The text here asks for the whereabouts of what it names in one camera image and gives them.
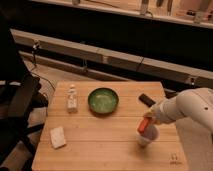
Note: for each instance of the black chair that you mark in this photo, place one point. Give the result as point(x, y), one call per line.
point(19, 95)

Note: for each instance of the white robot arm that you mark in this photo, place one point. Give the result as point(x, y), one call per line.
point(196, 104)

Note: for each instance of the green ceramic bowl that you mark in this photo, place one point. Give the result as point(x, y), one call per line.
point(103, 100)

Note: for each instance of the red orange pepper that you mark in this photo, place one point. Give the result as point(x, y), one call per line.
point(143, 125)

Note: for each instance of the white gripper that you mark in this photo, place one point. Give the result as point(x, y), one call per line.
point(158, 113)

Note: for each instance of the black rectangular block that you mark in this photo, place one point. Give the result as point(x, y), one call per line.
point(146, 100)

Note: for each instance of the small white bottle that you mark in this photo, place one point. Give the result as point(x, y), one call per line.
point(72, 99)

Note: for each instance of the white sponge block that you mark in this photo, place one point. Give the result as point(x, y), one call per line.
point(57, 137)

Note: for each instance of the white ceramic cup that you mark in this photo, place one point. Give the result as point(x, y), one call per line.
point(148, 136)

